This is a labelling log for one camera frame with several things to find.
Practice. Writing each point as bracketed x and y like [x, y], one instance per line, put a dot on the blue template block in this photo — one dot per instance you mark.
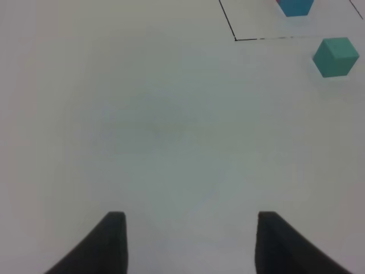
[295, 8]

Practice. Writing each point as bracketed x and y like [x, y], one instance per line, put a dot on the green block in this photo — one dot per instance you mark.
[335, 57]

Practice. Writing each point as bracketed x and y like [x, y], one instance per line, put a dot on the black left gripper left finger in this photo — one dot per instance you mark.
[103, 250]

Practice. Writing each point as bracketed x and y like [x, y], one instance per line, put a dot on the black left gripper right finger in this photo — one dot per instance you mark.
[280, 248]

